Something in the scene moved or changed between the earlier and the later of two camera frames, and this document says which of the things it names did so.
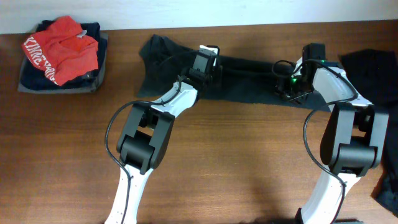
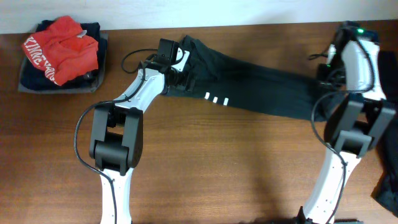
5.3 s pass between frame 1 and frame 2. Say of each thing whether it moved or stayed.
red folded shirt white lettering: stayed
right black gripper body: moved
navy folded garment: stayed
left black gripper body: moved
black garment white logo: stayed
